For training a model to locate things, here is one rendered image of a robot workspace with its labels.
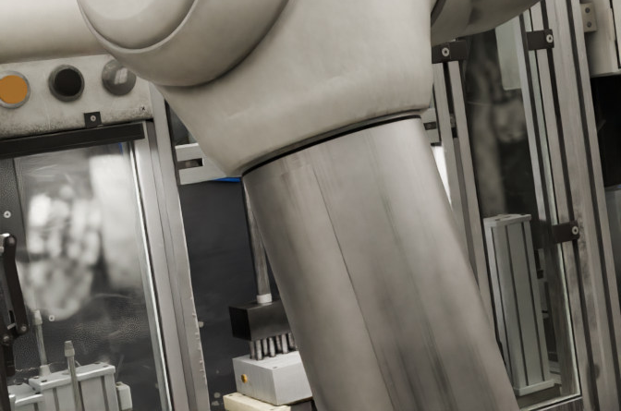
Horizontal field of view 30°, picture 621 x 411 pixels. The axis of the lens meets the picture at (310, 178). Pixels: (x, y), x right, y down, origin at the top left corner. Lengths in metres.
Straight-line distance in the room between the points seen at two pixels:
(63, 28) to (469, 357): 0.44
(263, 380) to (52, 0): 0.79
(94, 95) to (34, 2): 0.41
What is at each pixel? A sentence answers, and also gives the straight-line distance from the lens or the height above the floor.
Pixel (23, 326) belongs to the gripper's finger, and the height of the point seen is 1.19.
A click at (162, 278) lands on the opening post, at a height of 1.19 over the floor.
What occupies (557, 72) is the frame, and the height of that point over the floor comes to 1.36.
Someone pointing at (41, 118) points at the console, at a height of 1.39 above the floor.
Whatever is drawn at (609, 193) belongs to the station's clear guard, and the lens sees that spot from 1.72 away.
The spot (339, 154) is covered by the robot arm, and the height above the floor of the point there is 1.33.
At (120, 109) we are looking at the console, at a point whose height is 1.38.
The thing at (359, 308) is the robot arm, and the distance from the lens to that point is 0.56.
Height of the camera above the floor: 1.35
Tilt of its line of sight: 3 degrees down
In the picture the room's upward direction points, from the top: 8 degrees counter-clockwise
